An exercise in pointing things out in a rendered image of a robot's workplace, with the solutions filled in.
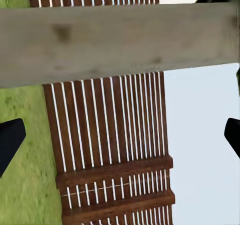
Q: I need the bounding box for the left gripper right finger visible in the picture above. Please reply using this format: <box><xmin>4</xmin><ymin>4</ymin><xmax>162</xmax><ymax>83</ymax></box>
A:
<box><xmin>224</xmin><ymin>118</ymin><xmax>240</xmax><ymax>158</ymax></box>

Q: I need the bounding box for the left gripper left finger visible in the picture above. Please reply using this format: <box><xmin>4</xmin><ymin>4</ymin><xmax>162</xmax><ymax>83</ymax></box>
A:
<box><xmin>0</xmin><ymin>118</ymin><xmax>26</xmax><ymax>178</ymax></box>

